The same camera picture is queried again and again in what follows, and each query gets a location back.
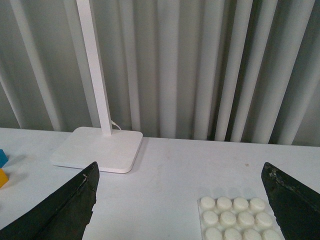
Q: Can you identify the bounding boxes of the white studded base plate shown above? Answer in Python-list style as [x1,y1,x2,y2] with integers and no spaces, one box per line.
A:
[197,196,284,240]

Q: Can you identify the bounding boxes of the white desk lamp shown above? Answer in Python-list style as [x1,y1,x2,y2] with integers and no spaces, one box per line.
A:
[50,0,143,174]

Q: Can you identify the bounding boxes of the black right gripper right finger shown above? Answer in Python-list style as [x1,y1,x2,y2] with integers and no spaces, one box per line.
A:
[261,162,320,240]

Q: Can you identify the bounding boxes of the blue block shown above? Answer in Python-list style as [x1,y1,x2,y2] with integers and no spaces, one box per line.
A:
[0,149,8,168]

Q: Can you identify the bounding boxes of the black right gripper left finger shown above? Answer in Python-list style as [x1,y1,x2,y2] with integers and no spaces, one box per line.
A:
[0,161,100,240]

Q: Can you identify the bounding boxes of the yellow block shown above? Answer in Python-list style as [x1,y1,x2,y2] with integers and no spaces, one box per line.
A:
[0,168,9,188]

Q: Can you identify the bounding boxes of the grey pleated curtain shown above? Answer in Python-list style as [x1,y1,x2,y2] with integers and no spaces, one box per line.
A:
[0,0,320,146]

